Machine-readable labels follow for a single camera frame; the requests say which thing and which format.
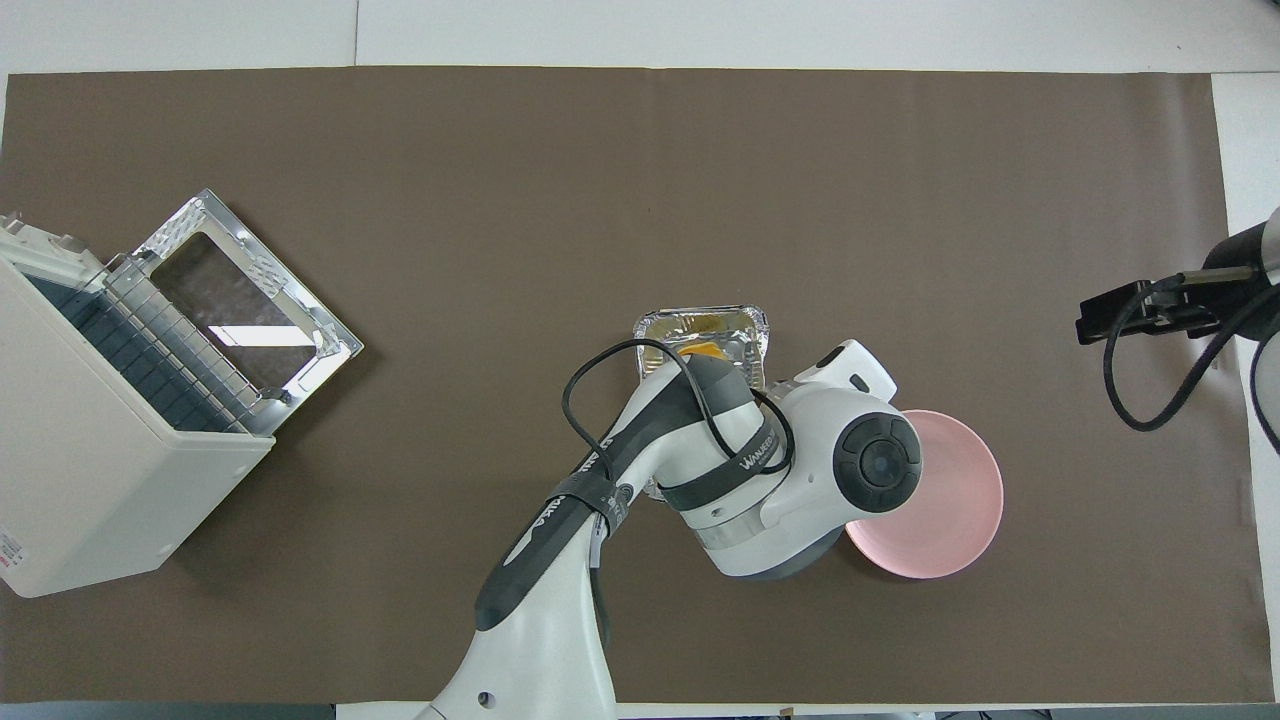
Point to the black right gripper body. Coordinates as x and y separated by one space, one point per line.
1185 305

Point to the sliced golden bread loaf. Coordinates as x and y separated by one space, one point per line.
705 351

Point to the aluminium foil tray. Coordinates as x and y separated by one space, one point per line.
665 325

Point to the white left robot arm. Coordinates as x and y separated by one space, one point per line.
560 640

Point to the white toaster oven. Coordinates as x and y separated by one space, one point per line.
90 470

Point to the red white oven label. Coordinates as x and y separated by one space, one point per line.
8 550

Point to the pink round plate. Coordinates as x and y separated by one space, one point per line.
960 500

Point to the brown table mat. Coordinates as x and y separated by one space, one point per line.
600 200

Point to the glass oven door metal frame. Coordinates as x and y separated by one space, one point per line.
230 300

